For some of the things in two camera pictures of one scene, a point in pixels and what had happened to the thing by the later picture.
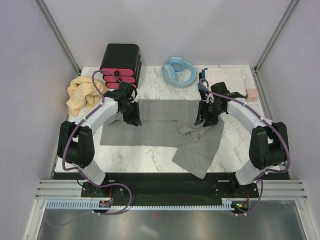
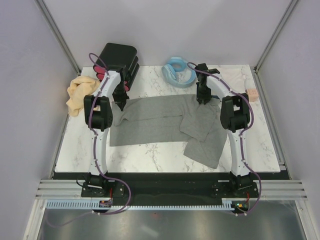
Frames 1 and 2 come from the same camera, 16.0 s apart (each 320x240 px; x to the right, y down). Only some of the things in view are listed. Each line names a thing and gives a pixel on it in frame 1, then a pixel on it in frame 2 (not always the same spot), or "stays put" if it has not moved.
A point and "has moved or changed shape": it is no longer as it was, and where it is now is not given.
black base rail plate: [125, 187] stays put
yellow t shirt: [82, 94] stays put
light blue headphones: [178, 72] stays put
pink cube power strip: [253, 95] stays put
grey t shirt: [170, 123] has moved or changed shape
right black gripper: [202, 106] to [206, 97]
